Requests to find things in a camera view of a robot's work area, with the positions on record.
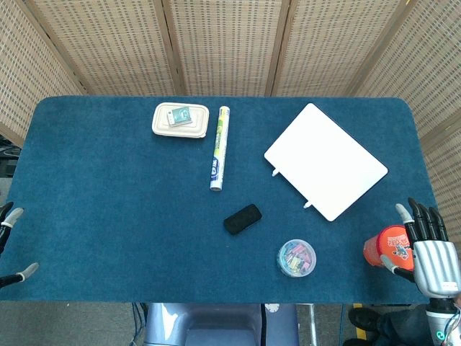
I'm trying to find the beige lidded food container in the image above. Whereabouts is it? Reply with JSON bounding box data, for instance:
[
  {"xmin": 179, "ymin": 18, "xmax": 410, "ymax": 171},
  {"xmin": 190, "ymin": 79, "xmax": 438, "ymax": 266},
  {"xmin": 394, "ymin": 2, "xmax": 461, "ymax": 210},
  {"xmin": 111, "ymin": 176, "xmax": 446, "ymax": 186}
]
[{"xmin": 151, "ymin": 102, "xmax": 210, "ymax": 140}]

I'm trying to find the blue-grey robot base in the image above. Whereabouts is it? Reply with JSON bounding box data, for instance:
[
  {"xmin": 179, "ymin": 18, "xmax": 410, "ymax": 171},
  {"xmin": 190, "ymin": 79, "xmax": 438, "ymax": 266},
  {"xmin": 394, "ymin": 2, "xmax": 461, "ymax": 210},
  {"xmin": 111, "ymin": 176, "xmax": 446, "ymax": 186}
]
[{"xmin": 143, "ymin": 302, "xmax": 300, "ymax": 346}]

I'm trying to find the white rolled tube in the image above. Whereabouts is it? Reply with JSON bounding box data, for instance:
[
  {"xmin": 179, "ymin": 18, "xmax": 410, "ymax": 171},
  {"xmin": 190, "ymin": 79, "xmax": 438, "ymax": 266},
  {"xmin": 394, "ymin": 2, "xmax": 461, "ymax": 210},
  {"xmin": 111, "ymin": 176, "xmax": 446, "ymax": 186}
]
[{"xmin": 210, "ymin": 105, "xmax": 231, "ymax": 192}]

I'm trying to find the woven bamboo folding screen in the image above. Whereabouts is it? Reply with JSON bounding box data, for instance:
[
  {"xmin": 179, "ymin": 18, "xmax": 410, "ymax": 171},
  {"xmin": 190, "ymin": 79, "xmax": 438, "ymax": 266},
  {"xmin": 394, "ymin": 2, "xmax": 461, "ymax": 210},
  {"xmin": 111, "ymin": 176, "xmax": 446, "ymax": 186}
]
[{"xmin": 0, "ymin": 0, "xmax": 461, "ymax": 253}]

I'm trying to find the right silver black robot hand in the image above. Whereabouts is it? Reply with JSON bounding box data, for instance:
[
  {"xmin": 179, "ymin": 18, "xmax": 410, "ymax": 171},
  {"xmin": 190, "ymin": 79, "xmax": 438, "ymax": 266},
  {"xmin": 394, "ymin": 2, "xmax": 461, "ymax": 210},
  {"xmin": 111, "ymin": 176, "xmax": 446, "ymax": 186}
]
[{"xmin": 380, "ymin": 197, "xmax": 461, "ymax": 298}]

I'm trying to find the white metal table leg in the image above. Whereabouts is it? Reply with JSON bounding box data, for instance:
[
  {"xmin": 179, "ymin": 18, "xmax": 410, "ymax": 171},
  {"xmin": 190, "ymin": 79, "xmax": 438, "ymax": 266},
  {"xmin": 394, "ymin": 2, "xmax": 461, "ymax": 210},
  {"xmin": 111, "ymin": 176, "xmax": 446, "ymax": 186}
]
[{"xmin": 305, "ymin": 303, "xmax": 318, "ymax": 346}]

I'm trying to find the orange printed cup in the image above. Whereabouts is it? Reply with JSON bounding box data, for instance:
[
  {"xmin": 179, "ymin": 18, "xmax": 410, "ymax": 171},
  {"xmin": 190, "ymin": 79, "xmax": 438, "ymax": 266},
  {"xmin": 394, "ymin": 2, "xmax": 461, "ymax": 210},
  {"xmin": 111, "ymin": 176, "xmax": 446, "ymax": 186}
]
[{"xmin": 362, "ymin": 225, "xmax": 416, "ymax": 271}]

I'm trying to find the white tablet board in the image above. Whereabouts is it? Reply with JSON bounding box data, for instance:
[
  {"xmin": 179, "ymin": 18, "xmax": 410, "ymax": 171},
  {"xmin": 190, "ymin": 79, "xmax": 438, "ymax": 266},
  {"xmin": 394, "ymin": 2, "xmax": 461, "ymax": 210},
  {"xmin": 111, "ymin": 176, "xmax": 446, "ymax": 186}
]
[{"xmin": 264, "ymin": 102, "xmax": 389, "ymax": 222}]

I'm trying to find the blue cable bundle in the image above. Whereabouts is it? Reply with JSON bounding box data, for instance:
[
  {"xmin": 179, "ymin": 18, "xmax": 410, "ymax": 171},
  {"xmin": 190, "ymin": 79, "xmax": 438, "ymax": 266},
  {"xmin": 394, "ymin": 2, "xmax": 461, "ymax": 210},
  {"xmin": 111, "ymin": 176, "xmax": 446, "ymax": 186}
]
[{"xmin": 130, "ymin": 302, "xmax": 149, "ymax": 346}]

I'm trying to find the person leg in jeans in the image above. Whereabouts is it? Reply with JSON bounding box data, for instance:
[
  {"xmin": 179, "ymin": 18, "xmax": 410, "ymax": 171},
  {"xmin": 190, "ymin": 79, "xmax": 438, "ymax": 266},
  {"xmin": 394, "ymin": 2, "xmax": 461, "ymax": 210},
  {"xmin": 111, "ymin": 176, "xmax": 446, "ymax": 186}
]
[{"xmin": 372, "ymin": 306, "xmax": 433, "ymax": 346}]

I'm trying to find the clear tub of colourful clips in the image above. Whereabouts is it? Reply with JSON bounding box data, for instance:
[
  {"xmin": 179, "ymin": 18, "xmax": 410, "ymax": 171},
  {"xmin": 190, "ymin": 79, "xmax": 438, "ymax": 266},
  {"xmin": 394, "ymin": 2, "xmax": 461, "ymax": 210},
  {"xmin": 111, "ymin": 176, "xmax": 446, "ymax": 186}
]
[{"xmin": 276, "ymin": 238, "xmax": 318, "ymax": 278}]

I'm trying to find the blue carpet table cover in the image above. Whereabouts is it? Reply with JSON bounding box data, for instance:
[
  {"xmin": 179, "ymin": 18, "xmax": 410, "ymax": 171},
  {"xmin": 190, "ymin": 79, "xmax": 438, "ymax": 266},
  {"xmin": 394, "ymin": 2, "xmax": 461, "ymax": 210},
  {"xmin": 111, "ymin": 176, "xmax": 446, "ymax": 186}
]
[{"xmin": 0, "ymin": 95, "xmax": 451, "ymax": 304}]

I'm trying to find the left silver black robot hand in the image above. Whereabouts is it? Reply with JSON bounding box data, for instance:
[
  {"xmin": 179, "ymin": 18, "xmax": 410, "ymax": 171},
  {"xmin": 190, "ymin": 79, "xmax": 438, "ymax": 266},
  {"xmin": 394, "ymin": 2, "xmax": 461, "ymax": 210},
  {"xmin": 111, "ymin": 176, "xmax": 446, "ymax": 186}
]
[{"xmin": 0, "ymin": 201, "xmax": 40, "ymax": 289}]

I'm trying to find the black shoe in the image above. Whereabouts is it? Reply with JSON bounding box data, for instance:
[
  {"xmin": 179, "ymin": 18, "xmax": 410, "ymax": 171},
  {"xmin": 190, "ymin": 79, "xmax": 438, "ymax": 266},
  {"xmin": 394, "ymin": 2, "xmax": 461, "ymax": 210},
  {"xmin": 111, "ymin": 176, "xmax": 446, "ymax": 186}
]
[{"xmin": 348, "ymin": 309, "xmax": 381, "ymax": 332}]

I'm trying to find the black equipment with cables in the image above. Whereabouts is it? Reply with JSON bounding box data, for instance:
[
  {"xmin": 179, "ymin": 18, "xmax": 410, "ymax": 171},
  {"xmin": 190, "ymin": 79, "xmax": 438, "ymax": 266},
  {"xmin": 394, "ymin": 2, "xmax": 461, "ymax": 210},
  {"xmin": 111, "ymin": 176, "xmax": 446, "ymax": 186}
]
[{"xmin": 0, "ymin": 135, "xmax": 23, "ymax": 178}]

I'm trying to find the black small case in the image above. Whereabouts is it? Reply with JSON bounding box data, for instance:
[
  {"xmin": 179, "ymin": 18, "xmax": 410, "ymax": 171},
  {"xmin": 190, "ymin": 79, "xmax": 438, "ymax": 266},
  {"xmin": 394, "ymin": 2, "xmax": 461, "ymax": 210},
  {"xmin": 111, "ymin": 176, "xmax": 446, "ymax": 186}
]
[{"xmin": 223, "ymin": 203, "xmax": 263, "ymax": 236}]

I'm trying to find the small green card box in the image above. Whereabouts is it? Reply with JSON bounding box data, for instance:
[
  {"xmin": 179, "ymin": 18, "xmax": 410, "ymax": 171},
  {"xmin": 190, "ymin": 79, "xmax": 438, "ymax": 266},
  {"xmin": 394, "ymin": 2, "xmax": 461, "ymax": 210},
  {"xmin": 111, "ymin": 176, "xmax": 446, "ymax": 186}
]
[{"xmin": 166, "ymin": 106, "xmax": 194, "ymax": 127}]

